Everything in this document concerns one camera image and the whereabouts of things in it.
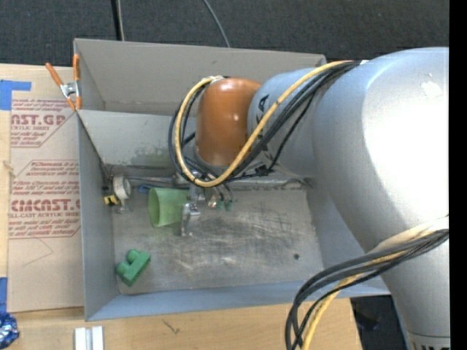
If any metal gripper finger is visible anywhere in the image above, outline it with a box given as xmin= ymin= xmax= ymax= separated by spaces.
xmin=180 ymin=202 xmax=202 ymax=238

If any light green plastic cup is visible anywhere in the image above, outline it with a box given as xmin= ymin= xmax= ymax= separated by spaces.
xmin=147 ymin=187 xmax=191 ymax=229

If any grey metal bin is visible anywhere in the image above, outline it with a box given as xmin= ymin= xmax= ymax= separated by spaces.
xmin=72 ymin=37 xmax=393 ymax=322

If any dark green toy block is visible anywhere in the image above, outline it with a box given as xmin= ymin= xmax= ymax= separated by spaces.
xmin=115 ymin=249 xmax=152 ymax=288

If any brown cardboard board, red print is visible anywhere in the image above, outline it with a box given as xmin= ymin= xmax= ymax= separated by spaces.
xmin=0 ymin=63 xmax=86 ymax=314

